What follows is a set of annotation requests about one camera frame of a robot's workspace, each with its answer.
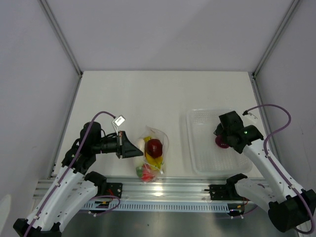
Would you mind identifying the yellow toy banana bunch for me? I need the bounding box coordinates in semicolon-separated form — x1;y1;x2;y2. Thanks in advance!
144;136;163;170

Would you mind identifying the left aluminium frame post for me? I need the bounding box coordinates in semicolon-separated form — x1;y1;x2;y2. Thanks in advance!
38;0;83;78

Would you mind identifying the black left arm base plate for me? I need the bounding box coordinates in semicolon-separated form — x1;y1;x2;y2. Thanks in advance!
105;183;123;198

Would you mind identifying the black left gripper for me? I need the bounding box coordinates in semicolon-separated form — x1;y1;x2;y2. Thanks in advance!
93;130;143;158

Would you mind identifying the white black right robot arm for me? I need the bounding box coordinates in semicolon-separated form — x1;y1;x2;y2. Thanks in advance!
214;111;316;235

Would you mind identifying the silver aluminium front rail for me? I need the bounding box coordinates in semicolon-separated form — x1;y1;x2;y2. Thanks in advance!
36;175;302;204

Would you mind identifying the right aluminium frame post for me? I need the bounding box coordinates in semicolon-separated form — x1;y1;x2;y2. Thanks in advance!
252;0;303;79

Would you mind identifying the red toy tomato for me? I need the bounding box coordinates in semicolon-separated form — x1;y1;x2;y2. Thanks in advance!
137;165;155;182

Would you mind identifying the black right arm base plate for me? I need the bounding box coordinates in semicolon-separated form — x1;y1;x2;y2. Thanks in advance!
205;184;246;201

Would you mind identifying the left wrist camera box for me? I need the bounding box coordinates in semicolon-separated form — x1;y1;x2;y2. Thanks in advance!
112;115;125;134

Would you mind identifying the white slotted cable duct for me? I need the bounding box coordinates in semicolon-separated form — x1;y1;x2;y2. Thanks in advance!
114;201;230;213

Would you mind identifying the clear zip top bag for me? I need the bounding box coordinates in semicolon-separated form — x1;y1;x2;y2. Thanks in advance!
133;126;169;183

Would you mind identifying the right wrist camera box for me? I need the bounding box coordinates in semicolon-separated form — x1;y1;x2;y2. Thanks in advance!
242;111;258;124

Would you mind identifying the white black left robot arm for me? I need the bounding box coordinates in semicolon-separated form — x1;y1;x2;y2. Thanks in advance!
13;121;143;237

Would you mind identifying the white toy radish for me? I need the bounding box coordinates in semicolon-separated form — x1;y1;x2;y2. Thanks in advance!
134;138;145;178

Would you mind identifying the white perforated plastic basket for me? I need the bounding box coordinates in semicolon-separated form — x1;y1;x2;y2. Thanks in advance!
186;108;253;177

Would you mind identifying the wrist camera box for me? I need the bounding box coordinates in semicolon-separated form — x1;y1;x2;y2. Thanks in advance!
112;115;125;134
242;111;258;124

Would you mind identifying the aluminium frame post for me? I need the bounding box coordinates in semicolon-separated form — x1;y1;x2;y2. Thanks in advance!
252;0;303;79
38;0;83;78

